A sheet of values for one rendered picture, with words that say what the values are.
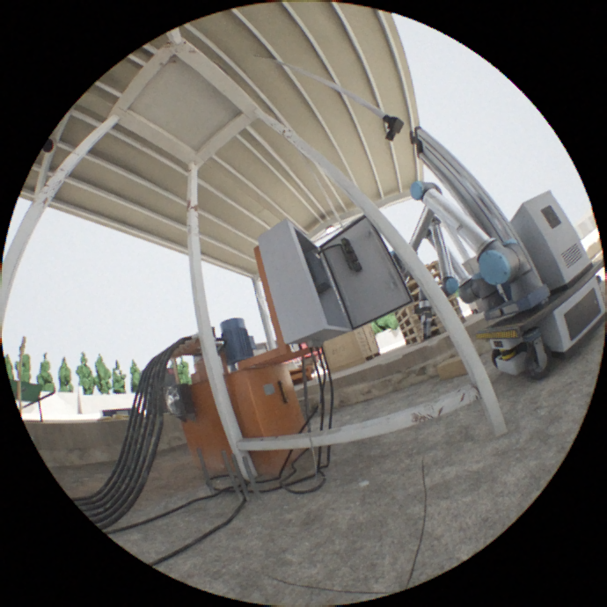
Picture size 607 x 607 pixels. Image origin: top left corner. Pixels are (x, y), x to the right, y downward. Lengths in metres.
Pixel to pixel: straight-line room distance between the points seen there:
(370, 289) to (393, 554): 1.17
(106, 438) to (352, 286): 2.62
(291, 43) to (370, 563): 5.20
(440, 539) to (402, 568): 0.11
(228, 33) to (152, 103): 2.83
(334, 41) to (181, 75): 3.35
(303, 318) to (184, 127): 1.85
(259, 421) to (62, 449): 2.06
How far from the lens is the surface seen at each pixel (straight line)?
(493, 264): 1.02
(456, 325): 0.75
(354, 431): 0.84
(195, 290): 1.26
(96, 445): 2.58
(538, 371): 1.27
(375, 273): 1.23
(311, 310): 0.90
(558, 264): 1.40
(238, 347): 1.54
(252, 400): 1.14
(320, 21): 4.78
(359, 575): 0.60
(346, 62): 4.99
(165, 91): 2.05
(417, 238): 1.59
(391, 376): 2.35
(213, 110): 2.06
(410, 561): 0.60
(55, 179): 1.37
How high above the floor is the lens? 0.50
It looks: 18 degrees up
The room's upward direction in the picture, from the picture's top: 18 degrees counter-clockwise
